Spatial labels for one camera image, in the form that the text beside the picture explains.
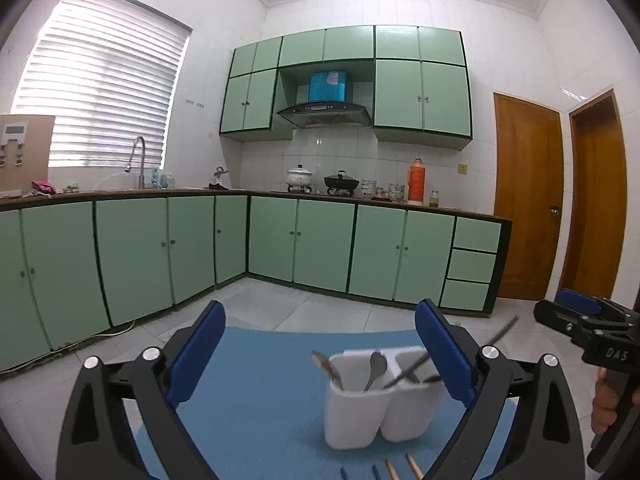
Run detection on black range hood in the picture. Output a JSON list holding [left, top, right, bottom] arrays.
[[278, 101, 372, 129]]

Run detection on small glass jar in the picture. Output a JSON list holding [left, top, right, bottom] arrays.
[[428, 190, 439, 208]]

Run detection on orange thermos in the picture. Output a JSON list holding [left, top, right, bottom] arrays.
[[407, 157, 426, 205]]

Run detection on grey metal chopstick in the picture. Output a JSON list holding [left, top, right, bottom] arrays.
[[383, 315, 518, 389]]

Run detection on light wooden chopstick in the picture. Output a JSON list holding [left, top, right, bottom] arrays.
[[405, 453, 424, 480], [385, 458, 400, 480]]

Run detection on black wok with lid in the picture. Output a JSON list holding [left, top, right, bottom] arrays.
[[323, 170, 359, 197]]

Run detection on white ceramic pot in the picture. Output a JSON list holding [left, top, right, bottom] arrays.
[[285, 164, 314, 194]]

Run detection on window blinds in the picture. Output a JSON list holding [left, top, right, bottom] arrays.
[[12, 0, 192, 168]]

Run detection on green kitchen cabinets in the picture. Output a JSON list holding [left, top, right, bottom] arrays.
[[1, 190, 512, 371], [219, 25, 473, 150]]

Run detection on cardboard box with label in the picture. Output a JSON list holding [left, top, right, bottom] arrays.
[[0, 115, 55, 198]]

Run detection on white plastic cup left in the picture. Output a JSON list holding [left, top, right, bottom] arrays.
[[323, 350, 394, 450]]

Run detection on person's right hand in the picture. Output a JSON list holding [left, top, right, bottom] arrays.
[[591, 367, 620, 434]]

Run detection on chrome kitchen faucet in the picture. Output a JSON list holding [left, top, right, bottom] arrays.
[[124, 135, 149, 190]]

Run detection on silver metal spoon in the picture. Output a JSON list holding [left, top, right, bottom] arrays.
[[363, 351, 387, 392]]

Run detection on white plastic cup right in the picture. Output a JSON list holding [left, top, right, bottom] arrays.
[[380, 361, 446, 442]]

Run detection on brown wooden door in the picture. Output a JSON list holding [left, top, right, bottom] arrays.
[[494, 93, 564, 300], [560, 90, 627, 298]]

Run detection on green lower kitchen cabinets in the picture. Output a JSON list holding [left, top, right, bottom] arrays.
[[1, 190, 512, 371]]

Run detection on green upper kitchen cabinets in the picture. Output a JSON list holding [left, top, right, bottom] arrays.
[[219, 25, 473, 150]]

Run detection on white plastic cup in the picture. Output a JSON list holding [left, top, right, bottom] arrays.
[[380, 361, 446, 442], [323, 350, 394, 450]]

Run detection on blue box on hood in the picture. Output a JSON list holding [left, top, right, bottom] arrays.
[[308, 70, 347, 102]]

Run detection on dark metal spoon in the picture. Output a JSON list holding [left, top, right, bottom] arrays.
[[310, 351, 344, 390]]

